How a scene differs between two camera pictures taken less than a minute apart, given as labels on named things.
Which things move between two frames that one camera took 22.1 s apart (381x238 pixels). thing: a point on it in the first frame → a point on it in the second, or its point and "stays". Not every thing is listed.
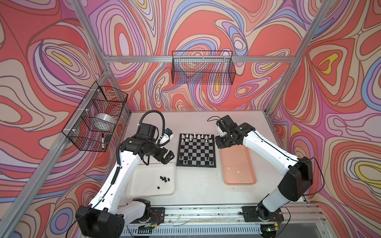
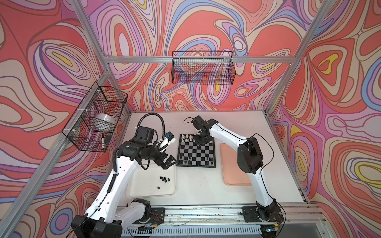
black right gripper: (220, 145) → (199, 142)
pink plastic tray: (237, 167) stays
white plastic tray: (154, 180) stays
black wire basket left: (91, 126) stays
